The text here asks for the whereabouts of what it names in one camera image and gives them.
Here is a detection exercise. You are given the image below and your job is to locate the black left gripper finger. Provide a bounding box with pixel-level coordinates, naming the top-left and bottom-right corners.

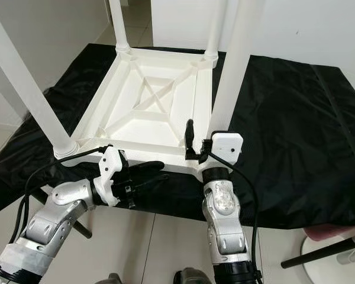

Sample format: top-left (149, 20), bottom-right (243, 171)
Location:
top-left (133, 160), bottom-right (166, 174)
top-left (134, 173), bottom-right (170, 193)

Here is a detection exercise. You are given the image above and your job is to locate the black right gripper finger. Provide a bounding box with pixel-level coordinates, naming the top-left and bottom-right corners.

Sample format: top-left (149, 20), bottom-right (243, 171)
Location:
top-left (185, 119), bottom-right (196, 158)

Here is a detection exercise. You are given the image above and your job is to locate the white plastic children table top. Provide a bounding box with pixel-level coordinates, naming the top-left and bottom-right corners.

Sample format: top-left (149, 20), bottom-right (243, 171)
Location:
top-left (53, 44), bottom-right (220, 176)

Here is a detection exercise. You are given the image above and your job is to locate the white plastic screw-in table leg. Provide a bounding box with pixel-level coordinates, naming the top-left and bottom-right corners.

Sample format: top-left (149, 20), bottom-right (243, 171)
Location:
top-left (207, 0), bottom-right (264, 140)
top-left (0, 6), bottom-right (81, 159)
top-left (108, 0), bottom-right (131, 54)
top-left (204, 0), bottom-right (229, 61)

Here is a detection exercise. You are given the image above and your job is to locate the black fabric table cover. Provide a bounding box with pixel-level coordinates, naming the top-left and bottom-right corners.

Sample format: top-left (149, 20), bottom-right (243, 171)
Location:
top-left (0, 43), bottom-right (355, 230)

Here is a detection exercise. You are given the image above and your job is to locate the grey right robot foot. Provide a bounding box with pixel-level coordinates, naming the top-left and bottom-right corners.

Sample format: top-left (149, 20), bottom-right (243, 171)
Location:
top-left (175, 267), bottom-right (214, 284)

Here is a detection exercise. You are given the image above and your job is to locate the pink fabric piece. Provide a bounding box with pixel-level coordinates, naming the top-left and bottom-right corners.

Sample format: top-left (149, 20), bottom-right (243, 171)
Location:
top-left (304, 223), bottom-right (355, 241)

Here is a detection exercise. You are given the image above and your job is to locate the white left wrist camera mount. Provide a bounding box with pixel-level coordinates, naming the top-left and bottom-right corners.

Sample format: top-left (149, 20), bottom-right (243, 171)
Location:
top-left (97, 145), bottom-right (131, 208)

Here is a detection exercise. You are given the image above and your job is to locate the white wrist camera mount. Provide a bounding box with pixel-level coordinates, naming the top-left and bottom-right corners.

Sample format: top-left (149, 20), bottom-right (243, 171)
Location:
top-left (97, 145), bottom-right (131, 208)
top-left (198, 131), bottom-right (244, 176)

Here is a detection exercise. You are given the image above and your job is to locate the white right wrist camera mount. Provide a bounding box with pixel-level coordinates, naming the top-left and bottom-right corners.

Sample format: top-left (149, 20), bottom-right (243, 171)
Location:
top-left (198, 131), bottom-right (244, 176)

